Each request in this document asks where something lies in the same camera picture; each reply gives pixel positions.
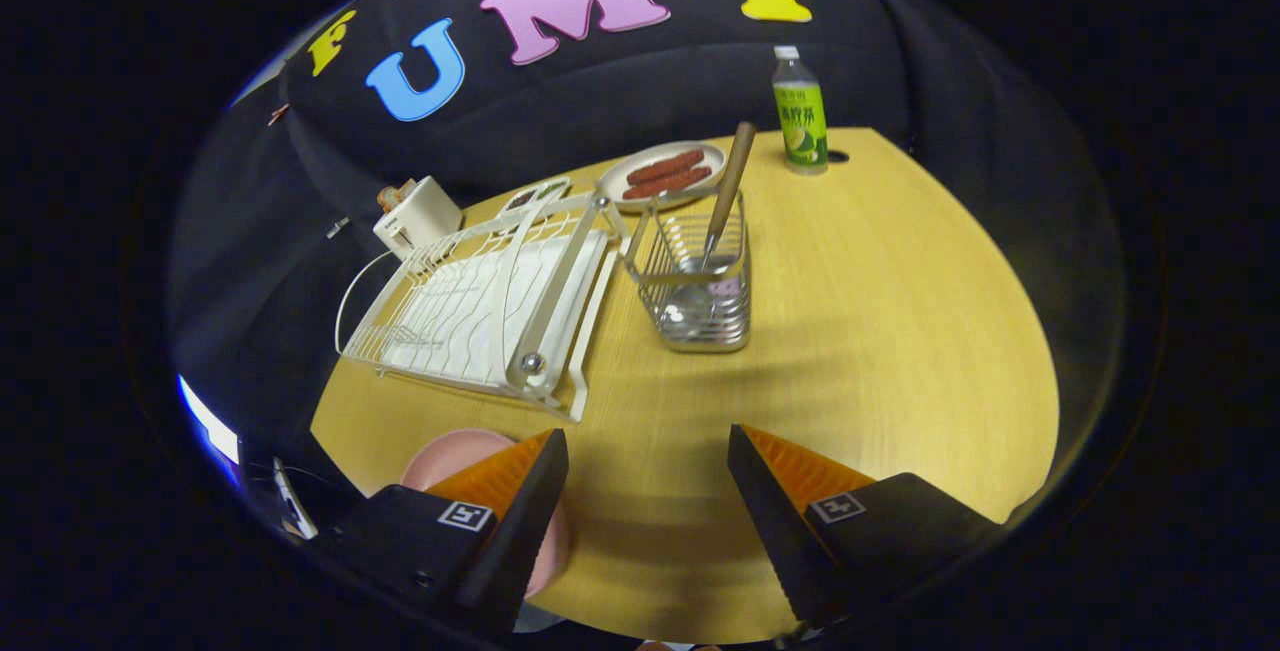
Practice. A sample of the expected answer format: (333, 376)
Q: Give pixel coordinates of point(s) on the pink plate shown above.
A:
(450, 456)

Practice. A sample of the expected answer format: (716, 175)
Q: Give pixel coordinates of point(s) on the toasted bread slices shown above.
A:
(392, 197)

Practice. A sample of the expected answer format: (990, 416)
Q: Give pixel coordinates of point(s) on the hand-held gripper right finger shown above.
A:
(770, 511)

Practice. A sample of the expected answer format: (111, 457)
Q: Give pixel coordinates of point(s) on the brown sausage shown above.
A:
(665, 166)
(668, 182)

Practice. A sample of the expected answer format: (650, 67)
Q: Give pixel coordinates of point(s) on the white round sausage plate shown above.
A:
(615, 176)

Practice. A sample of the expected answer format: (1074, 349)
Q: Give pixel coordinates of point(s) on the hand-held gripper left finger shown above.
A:
(530, 521)

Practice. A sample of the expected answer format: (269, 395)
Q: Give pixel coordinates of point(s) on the black backdrop cloth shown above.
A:
(600, 91)

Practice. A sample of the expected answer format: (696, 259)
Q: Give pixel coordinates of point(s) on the white toaster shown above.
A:
(420, 216)

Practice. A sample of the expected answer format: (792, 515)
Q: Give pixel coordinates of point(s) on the white divided condiment dish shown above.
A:
(530, 196)

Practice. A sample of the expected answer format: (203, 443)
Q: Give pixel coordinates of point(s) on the green label drink bottle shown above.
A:
(802, 121)

